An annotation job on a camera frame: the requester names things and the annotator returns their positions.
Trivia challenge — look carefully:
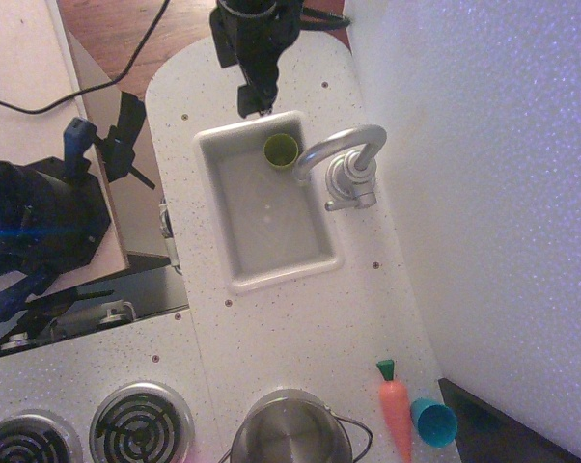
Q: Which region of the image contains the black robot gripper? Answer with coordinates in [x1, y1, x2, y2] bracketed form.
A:
[209, 1, 302, 118]

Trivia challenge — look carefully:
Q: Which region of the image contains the silver toy faucet spout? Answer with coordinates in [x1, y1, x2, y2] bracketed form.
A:
[292, 124, 387, 182]

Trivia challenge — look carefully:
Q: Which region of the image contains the silver faucet base with lever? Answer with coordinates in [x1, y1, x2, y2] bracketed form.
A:
[324, 150, 376, 212]

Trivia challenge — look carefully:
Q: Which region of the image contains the green plastic cup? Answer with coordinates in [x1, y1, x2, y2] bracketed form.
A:
[263, 133, 299, 170]

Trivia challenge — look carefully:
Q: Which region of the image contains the black clamp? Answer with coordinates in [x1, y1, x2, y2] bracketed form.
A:
[96, 92, 155, 190]

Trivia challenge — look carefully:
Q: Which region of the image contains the grey toy sink basin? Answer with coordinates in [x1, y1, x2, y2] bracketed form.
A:
[192, 111, 344, 294]

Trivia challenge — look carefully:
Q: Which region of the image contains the blue clamp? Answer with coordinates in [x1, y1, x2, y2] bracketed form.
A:
[63, 117, 97, 181]

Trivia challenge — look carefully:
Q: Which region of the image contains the white toy kitchen counter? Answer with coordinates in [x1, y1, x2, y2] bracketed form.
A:
[0, 33, 439, 462]

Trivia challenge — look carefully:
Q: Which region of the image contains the black and blue equipment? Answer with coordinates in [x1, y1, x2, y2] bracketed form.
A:
[0, 157, 111, 323]

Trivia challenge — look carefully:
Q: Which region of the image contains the orange toy carrot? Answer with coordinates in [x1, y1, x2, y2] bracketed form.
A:
[376, 359, 412, 463]

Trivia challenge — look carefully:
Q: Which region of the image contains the stainless steel pot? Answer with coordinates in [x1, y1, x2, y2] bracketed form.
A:
[220, 389, 374, 462]

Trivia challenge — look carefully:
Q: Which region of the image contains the right toy stove burner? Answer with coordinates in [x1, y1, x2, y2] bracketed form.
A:
[89, 381, 195, 462]

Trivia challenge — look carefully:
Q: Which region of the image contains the toy stove burner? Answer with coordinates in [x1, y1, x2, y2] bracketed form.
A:
[89, 381, 195, 462]
[0, 410, 83, 462]

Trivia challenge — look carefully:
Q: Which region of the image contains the teal plastic cup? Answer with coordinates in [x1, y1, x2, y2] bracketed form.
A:
[410, 397, 458, 448]

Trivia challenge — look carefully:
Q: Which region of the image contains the left toy stove burner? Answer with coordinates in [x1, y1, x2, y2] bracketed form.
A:
[0, 410, 83, 462]

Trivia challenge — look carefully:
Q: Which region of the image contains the thick black cable bundle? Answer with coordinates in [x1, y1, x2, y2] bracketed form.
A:
[299, 6, 353, 30]

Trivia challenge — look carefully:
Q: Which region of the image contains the thin black cable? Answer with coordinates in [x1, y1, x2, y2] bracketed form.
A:
[0, 0, 172, 116]

